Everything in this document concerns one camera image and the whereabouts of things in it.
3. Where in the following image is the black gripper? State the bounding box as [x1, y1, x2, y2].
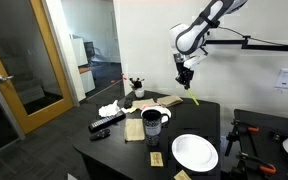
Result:
[173, 53, 196, 91]

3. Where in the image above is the yellow-green highlighter marker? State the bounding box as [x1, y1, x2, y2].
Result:
[186, 87, 200, 107]

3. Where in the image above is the folded brown paper napkin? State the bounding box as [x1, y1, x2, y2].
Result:
[156, 94, 184, 108]

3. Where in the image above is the white round plate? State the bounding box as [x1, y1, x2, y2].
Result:
[140, 105, 172, 124]
[171, 133, 220, 173]

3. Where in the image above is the white round vase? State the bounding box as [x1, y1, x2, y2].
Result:
[134, 88, 146, 99]

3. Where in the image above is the black speckled mug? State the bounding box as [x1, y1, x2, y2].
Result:
[141, 108, 170, 148]

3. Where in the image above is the white paper sheet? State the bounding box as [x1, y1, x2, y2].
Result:
[121, 105, 138, 114]

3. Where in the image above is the flat brown paper napkin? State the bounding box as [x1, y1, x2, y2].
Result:
[123, 118, 146, 143]

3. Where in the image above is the brown sugar packet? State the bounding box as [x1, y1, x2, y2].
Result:
[149, 151, 164, 168]

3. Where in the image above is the crumpled white tissue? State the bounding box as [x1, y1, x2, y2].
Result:
[98, 99, 122, 118]

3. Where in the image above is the grey button remote control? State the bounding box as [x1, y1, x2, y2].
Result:
[88, 110, 127, 133]

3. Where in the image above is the yellow sticky note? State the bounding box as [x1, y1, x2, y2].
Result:
[173, 169, 192, 180]

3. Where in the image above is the black breadboard side table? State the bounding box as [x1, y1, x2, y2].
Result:
[232, 108, 288, 180]

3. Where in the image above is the small black oval remote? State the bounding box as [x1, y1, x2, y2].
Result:
[89, 128, 112, 142]

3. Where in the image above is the black office chair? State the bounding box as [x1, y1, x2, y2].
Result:
[83, 40, 105, 63]

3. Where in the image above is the white office cabinet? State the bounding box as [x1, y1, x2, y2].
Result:
[69, 33, 89, 68]

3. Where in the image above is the wooden glass door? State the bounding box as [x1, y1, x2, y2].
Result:
[0, 0, 75, 136]

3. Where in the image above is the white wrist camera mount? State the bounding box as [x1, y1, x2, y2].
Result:
[183, 53, 208, 69]

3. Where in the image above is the thin black boom cable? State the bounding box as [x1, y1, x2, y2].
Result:
[217, 25, 288, 46]

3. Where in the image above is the orange handled bar clamp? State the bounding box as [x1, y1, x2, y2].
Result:
[230, 119, 261, 136]
[237, 151, 278, 176]

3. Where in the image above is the white wall switch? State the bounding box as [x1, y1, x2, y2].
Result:
[274, 68, 288, 90]

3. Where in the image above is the silver door handle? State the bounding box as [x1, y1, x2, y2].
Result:
[0, 74, 14, 83]

